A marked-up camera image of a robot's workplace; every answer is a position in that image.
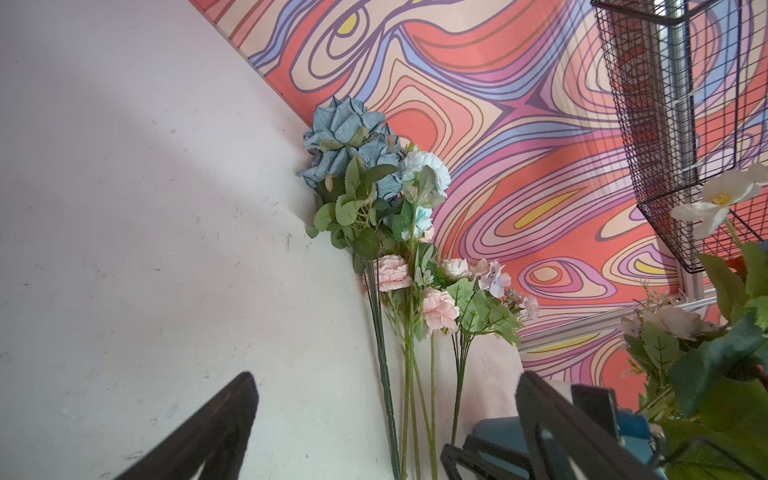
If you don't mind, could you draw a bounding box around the dusty blue hydrangea stem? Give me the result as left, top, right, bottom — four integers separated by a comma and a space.
298, 95, 452, 480

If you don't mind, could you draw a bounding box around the teal ceramic vase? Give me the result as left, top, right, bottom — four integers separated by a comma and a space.
473, 409, 653, 479

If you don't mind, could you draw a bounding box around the white poppy flower stem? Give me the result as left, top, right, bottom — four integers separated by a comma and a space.
670, 163, 767, 240

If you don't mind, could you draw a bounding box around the pink peony flower stem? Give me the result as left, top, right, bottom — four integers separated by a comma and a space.
354, 247, 460, 479

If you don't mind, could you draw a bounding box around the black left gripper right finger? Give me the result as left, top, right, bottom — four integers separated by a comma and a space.
516, 372, 658, 479

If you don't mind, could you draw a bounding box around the bright blue hydrangea stem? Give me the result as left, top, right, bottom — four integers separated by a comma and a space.
659, 242, 767, 479

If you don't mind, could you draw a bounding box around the purple and pink mixed bouquet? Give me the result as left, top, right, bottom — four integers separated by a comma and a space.
620, 286, 727, 420

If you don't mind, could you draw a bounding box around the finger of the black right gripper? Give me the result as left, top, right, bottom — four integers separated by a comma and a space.
571, 384, 620, 438
440, 435, 534, 480

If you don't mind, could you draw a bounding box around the black wire basket back wall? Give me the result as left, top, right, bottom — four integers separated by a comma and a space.
593, 1, 767, 273

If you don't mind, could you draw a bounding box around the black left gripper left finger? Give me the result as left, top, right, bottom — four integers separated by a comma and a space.
119, 371, 259, 479

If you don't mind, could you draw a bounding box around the pink small flower bunch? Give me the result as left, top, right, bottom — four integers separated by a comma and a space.
440, 258, 539, 443

